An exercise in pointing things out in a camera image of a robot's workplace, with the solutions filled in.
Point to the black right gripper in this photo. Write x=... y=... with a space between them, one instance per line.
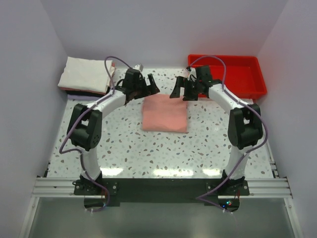
x=183 y=82

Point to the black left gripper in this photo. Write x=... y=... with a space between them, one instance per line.
x=148 y=90

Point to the salmon pink t shirt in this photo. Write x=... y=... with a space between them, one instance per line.
x=163 y=114

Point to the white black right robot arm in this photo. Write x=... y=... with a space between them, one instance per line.
x=245 y=126

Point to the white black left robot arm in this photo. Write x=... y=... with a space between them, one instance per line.
x=85 y=126

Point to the white folded t shirt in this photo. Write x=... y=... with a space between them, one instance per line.
x=85 y=74

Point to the red plastic tray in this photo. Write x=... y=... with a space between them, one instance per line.
x=243 y=73

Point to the black folded t shirt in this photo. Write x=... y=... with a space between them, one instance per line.
x=85 y=92

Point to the lavender folded t shirt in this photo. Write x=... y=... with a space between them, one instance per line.
x=82 y=98

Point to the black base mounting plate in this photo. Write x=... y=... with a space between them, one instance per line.
x=146 y=190

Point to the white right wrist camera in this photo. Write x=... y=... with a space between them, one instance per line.
x=192 y=74

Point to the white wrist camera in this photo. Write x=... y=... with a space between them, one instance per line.
x=138 y=67
x=192 y=74

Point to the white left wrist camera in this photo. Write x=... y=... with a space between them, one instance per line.
x=138 y=67

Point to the aluminium frame rail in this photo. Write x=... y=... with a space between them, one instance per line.
x=53 y=187

